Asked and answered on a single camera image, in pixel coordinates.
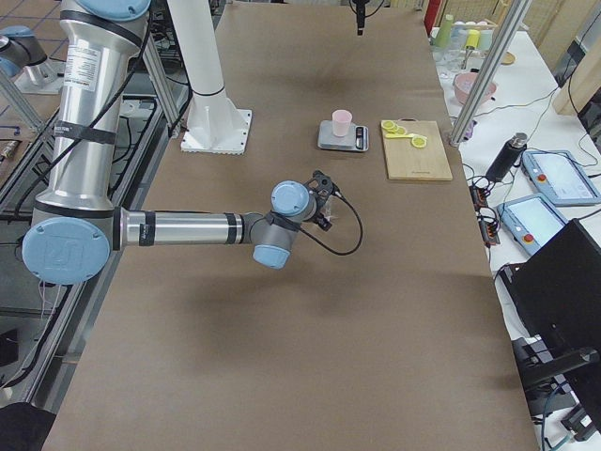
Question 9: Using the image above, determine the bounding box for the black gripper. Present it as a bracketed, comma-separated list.
[304, 169, 336, 231]

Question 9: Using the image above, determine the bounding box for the pink plastic cup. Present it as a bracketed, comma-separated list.
[331, 109, 353, 137]

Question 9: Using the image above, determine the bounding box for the glass sauce bottle steel spout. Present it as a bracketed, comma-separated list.
[322, 196, 338, 223]

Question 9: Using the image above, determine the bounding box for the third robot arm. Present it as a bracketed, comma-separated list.
[1, 25, 65, 95]

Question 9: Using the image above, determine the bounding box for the digital kitchen scale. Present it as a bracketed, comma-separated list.
[317, 120, 369, 152]

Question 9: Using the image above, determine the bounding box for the yellow plastic knife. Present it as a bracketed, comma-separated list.
[384, 133, 415, 139]

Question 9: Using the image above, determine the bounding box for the wooden cutting board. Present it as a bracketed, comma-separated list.
[380, 119, 453, 181]

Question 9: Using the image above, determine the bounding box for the lemon slice lower left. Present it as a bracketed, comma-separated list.
[381, 120, 395, 131]

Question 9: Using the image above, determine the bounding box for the lemon slice on knife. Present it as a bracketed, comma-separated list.
[410, 134, 427, 148]

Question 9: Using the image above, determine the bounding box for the black power strip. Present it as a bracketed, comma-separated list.
[470, 185, 501, 248]

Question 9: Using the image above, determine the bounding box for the pink bowl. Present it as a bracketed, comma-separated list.
[453, 72, 498, 105]

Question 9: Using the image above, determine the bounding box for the black thermos bottle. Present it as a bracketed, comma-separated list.
[485, 132, 528, 182]

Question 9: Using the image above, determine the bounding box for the green bottle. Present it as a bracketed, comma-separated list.
[432, 14, 455, 49]

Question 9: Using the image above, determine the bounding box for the lower teach pendant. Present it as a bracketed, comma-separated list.
[497, 194, 567, 256]

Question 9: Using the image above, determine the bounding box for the teach pendant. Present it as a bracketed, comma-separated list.
[497, 194, 567, 256]
[522, 150, 600, 207]

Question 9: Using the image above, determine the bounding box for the upper teach pendant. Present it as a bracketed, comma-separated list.
[522, 150, 600, 207]

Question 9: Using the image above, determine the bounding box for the black computer monitor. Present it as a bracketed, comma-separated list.
[501, 220, 600, 428]

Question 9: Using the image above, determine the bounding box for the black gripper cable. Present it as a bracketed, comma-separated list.
[300, 187, 364, 257]

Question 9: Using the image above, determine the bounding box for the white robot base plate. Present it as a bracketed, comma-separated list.
[180, 107, 253, 155]

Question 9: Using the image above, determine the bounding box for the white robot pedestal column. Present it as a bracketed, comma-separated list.
[168, 0, 236, 116]

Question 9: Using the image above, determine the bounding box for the aluminium frame post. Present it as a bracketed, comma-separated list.
[449, 0, 532, 148]

